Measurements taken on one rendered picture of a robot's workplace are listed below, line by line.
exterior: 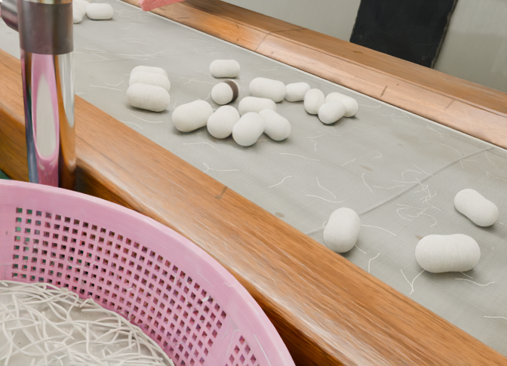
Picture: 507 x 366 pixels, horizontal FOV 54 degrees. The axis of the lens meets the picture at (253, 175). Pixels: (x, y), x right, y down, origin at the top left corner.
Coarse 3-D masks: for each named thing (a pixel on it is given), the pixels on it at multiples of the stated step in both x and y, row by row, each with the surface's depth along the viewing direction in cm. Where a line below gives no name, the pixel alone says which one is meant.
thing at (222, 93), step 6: (222, 84) 44; (216, 90) 44; (222, 90) 44; (228, 90) 44; (240, 90) 46; (216, 96) 44; (222, 96) 44; (228, 96) 44; (216, 102) 44; (222, 102) 44; (228, 102) 44
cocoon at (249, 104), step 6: (240, 102) 42; (246, 102) 42; (252, 102) 42; (258, 102) 42; (264, 102) 42; (270, 102) 42; (240, 108) 42; (246, 108) 42; (252, 108) 42; (258, 108) 42; (264, 108) 42; (270, 108) 42; (276, 108) 42
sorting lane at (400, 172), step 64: (128, 64) 51; (192, 64) 54; (256, 64) 58; (320, 128) 43; (384, 128) 46; (448, 128) 48; (256, 192) 32; (320, 192) 33; (384, 192) 35; (448, 192) 36; (384, 256) 28; (448, 320) 24
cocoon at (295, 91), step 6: (294, 84) 48; (300, 84) 48; (306, 84) 49; (288, 90) 48; (294, 90) 47; (300, 90) 48; (306, 90) 48; (288, 96) 48; (294, 96) 48; (300, 96) 48
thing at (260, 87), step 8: (256, 80) 47; (264, 80) 47; (272, 80) 47; (256, 88) 46; (264, 88) 46; (272, 88) 46; (280, 88) 46; (256, 96) 47; (264, 96) 47; (272, 96) 46; (280, 96) 47
